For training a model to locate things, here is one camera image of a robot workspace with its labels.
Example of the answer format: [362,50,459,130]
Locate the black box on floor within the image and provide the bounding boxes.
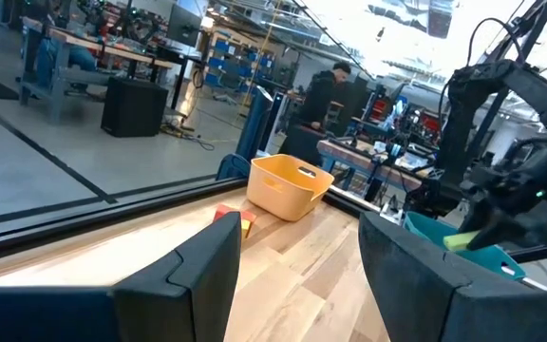
[101,76,169,139]

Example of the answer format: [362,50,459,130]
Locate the white tower fan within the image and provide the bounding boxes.
[259,92,287,154]

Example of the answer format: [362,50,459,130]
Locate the shelving with blue bins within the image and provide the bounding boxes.
[204,30,277,96]

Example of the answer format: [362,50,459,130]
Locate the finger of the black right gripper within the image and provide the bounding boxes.
[461,194,491,232]
[465,208,512,252]

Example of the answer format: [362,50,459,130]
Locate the yellow hanging cord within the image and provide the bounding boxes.
[242,0,284,108]

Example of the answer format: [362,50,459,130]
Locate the cluttered blue-legged workbench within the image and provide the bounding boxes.
[315,137,441,194]

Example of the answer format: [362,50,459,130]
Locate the dark stand post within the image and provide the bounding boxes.
[235,85,274,162]

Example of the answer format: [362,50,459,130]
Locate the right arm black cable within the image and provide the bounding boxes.
[465,17,526,67]

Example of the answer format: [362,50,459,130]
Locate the black desk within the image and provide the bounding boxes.
[157,45,203,110]

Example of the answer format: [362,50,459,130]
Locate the yellow plastic bin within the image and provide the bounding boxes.
[246,154,335,222]

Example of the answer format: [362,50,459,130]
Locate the tangled floor cables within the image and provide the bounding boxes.
[159,121,217,152]

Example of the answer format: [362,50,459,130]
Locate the dark frame clamp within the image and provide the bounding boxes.
[215,153,252,181]

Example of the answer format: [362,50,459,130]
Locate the yellow-green block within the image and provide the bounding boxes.
[443,231,481,253]

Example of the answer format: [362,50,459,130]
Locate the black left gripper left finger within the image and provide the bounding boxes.
[0,211,242,342]

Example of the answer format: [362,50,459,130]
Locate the person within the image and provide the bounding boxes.
[296,61,353,132]
[34,0,99,91]

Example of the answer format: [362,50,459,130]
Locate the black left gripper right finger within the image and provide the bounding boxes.
[358,211,547,342]

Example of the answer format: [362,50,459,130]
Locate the teal plastic bin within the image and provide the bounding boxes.
[404,211,527,281]

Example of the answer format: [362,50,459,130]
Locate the black computer monitor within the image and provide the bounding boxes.
[166,3,203,48]

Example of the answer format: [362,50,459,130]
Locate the red thick brick block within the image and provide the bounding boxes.
[213,203,258,225]

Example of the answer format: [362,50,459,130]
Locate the wood-top grey workbench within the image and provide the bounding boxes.
[19,16,179,123]

